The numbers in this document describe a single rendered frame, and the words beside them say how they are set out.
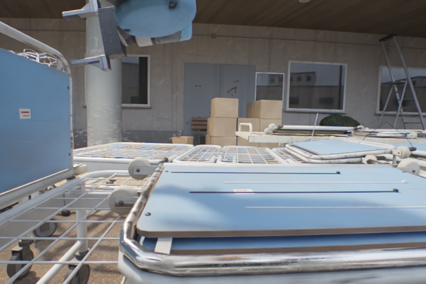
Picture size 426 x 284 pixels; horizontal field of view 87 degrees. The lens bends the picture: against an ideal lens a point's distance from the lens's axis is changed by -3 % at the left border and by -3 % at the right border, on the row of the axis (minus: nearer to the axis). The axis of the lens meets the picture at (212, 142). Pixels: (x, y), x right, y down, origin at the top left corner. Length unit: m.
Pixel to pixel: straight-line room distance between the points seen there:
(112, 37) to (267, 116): 3.57
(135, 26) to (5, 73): 0.49
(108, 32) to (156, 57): 5.90
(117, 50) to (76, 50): 6.59
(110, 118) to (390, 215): 4.28
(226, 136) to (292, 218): 3.54
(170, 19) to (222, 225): 0.28
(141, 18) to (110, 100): 4.22
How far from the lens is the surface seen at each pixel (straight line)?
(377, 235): 0.47
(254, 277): 0.32
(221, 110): 3.88
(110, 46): 0.75
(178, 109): 6.37
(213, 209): 0.41
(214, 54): 6.60
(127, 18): 0.28
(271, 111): 4.16
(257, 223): 0.38
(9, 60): 0.75
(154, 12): 0.27
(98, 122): 4.48
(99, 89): 4.50
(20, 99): 0.77
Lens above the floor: 0.70
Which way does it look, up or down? 5 degrees down
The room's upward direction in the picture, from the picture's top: 1 degrees clockwise
